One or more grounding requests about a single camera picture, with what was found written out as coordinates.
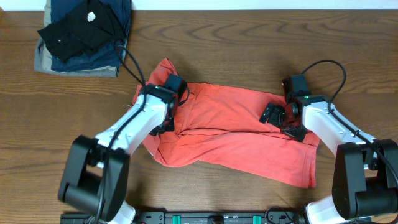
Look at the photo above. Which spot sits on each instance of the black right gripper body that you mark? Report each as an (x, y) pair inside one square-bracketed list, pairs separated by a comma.
[(277, 115)]

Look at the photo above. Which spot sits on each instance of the red printed t-shirt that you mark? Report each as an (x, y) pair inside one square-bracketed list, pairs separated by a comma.
[(220, 125)]

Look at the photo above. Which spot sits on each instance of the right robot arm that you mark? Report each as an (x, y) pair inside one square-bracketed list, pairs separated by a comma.
[(365, 176)]

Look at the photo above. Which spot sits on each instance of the navy blue folded garment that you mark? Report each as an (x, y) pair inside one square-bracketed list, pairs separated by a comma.
[(106, 57)]

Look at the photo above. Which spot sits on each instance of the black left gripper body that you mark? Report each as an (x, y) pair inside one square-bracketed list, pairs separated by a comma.
[(166, 126)]

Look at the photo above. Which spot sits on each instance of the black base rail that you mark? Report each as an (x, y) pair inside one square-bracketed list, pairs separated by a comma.
[(272, 216)]

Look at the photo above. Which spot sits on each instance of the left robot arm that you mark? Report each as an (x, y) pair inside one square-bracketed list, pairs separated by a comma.
[(95, 177)]

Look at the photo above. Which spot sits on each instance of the grey folded trousers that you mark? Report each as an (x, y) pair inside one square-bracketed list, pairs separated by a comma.
[(77, 73)]

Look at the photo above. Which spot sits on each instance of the black folded garment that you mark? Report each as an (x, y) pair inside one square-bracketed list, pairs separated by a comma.
[(83, 30)]

